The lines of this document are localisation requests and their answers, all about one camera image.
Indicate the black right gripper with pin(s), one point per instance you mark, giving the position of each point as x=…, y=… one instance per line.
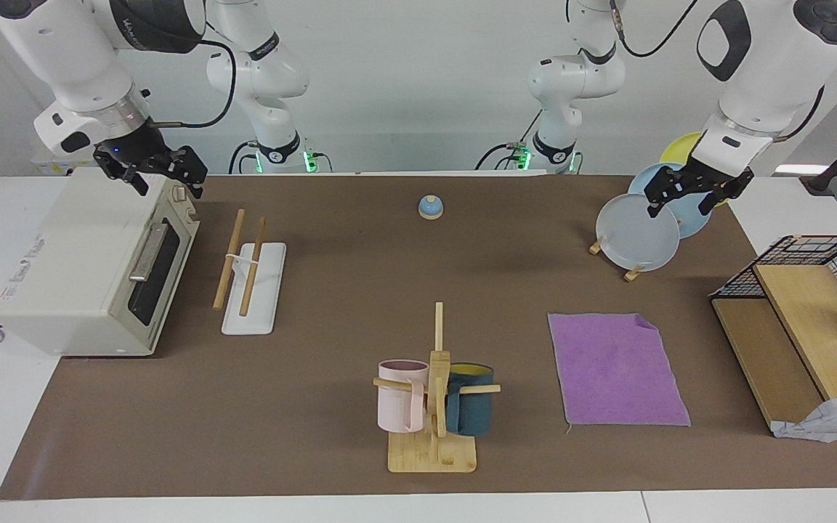
x=150, y=156

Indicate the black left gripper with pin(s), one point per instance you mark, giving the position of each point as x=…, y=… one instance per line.
x=694, y=180

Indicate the purple towel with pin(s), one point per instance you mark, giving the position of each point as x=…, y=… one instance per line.
x=615, y=370

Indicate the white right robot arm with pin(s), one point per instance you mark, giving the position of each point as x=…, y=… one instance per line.
x=77, y=65

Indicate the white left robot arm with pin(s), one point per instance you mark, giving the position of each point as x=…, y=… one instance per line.
x=774, y=65

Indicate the wooden plate rack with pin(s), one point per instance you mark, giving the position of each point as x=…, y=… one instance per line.
x=633, y=274

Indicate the white towel rack wooden bars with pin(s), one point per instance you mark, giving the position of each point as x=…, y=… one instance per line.
x=259, y=305

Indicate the light blue plate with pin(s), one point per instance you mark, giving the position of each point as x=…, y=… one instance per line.
x=691, y=218

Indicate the grey plate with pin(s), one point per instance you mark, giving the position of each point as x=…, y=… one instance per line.
x=636, y=236

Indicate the yellow plate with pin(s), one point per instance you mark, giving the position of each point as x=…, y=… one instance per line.
x=680, y=149

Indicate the cream toaster oven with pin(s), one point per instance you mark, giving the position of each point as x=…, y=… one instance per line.
x=62, y=269

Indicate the wooden shelf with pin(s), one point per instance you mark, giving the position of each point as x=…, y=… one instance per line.
x=811, y=312

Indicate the brown table mat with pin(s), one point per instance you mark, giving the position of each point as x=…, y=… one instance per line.
x=317, y=407

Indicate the dark teal mug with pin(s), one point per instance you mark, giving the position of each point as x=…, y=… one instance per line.
x=473, y=414

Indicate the pink mug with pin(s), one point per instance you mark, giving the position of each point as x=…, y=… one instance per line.
x=397, y=403

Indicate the wooden mug tree stand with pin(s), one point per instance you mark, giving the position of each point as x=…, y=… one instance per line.
x=433, y=454

